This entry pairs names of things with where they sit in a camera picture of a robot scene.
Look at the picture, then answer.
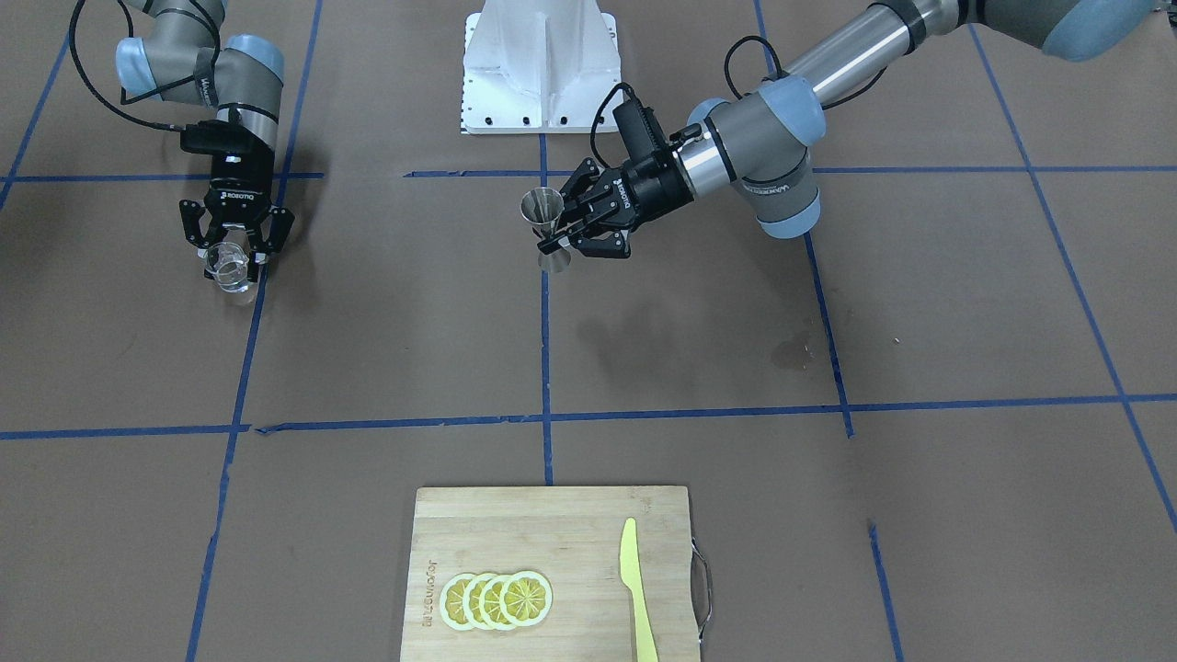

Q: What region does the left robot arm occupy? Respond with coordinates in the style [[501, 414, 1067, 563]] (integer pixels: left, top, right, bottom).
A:
[[533, 1, 1153, 258]]

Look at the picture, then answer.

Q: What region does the clear glass cup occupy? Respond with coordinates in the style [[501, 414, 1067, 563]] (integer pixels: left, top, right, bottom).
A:
[[201, 241, 257, 296]]

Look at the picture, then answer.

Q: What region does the steel double jigger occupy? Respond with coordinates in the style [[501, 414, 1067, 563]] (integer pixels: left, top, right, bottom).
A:
[[520, 186, 571, 274]]

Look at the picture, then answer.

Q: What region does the lemon slice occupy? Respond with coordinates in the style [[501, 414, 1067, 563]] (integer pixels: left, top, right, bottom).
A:
[[460, 572, 497, 630], [483, 575, 516, 630], [441, 572, 476, 633], [499, 570, 554, 627]]

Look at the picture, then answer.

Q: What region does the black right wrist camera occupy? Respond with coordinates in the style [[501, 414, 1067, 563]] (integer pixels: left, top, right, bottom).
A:
[[180, 119, 257, 155]]

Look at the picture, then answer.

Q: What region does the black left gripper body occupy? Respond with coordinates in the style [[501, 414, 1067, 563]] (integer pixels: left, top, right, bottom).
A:
[[593, 148, 694, 236]]

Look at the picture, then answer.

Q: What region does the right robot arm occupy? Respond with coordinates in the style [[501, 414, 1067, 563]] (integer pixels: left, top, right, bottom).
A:
[[115, 1, 294, 280]]

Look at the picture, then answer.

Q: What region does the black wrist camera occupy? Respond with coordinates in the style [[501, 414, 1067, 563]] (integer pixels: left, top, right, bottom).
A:
[[612, 97, 671, 164], [180, 119, 257, 155]]

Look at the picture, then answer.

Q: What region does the bamboo cutting board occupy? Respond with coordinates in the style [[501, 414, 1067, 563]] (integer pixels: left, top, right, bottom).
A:
[[400, 486, 701, 661]]

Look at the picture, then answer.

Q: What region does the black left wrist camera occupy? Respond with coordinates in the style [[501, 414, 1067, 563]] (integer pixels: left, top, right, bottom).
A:
[[612, 97, 671, 164]]

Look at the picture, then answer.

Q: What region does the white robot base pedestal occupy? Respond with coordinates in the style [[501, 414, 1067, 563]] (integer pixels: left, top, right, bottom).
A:
[[460, 1, 621, 135]]

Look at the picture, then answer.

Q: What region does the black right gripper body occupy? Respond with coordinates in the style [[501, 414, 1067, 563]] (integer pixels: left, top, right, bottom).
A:
[[202, 147, 275, 231]]

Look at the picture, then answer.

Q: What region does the yellow plastic knife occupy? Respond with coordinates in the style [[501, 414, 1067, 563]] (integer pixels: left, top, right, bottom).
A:
[[619, 517, 659, 661]]

